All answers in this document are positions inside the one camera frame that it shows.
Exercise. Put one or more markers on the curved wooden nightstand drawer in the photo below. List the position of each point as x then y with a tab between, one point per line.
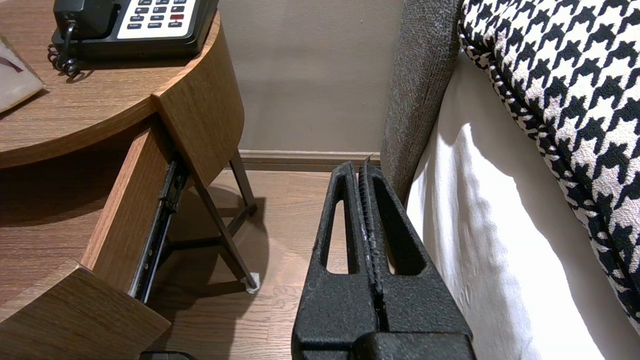
130	210

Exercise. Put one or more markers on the white bed sheet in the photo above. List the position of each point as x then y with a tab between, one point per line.
500	225

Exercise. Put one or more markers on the black and white telephone base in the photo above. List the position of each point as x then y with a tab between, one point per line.
155	20

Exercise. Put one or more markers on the black white houndstooth pillow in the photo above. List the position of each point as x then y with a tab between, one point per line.
575	100

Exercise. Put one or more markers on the round wooden nightstand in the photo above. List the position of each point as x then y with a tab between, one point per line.
100	100

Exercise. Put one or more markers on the grey fabric headboard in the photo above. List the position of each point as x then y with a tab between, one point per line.
420	75

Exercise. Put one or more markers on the gold tissue pack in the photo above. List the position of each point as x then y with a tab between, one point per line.
15	80

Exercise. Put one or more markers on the black telephone handset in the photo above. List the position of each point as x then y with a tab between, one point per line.
85	15

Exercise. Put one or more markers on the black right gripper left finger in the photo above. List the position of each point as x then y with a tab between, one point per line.
335	310

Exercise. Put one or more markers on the white nightstand leg pad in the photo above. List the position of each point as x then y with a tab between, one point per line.
252	284

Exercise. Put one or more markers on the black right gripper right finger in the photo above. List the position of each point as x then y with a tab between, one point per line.
420	305

